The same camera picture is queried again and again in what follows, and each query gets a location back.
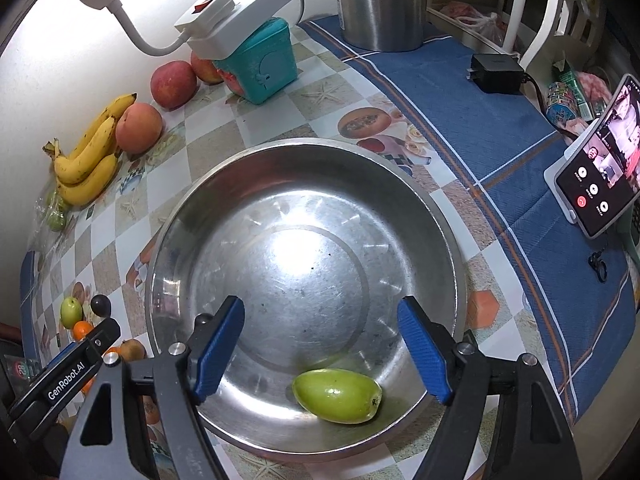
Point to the red peach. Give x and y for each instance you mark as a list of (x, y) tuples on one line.
[(173, 85), (205, 67)]

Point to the blue striped cloth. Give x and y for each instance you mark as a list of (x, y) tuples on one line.
[(450, 110)]

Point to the white power strip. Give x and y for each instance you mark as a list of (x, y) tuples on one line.
[(240, 15)]

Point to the pink plastic bag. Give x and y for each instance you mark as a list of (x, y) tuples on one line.
[(480, 22)]

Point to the large steel bowl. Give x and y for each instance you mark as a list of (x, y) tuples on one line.
[(310, 270)]

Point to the brown kiwi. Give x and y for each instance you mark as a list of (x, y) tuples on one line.
[(132, 349)]

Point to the green packet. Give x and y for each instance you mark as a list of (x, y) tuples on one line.
[(575, 82)]

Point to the teal plastic box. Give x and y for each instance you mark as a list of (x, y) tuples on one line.
[(265, 60)]

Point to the white plastic rack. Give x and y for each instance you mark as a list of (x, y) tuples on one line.
[(542, 20)]

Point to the orange peach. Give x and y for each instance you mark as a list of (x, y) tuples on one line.
[(139, 127)]

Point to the dark cherry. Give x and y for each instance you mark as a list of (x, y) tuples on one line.
[(100, 305)]

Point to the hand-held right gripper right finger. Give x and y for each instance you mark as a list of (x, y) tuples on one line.
[(422, 347)]

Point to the blue patterned can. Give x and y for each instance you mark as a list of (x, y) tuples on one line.
[(560, 105)]

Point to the black power adapter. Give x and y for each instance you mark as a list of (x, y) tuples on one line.
[(497, 72)]

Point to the yellow banana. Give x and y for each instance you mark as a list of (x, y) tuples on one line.
[(87, 157), (107, 117), (90, 185)]

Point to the checkered printed tablecloth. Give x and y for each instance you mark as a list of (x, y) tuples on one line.
[(320, 95)]

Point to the dark packet with round label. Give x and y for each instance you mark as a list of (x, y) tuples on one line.
[(22, 371)]

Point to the smartphone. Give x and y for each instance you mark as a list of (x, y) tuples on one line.
[(595, 180)]

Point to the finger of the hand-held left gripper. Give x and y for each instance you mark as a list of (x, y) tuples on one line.
[(107, 331)]

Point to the steel electric kettle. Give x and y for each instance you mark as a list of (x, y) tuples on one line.
[(370, 5)]

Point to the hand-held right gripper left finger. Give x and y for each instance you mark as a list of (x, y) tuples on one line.
[(220, 350)]

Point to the green jujube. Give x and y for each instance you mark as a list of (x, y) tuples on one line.
[(337, 395), (70, 311)]

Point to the clear bag of green fruit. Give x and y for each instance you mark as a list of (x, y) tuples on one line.
[(55, 220)]

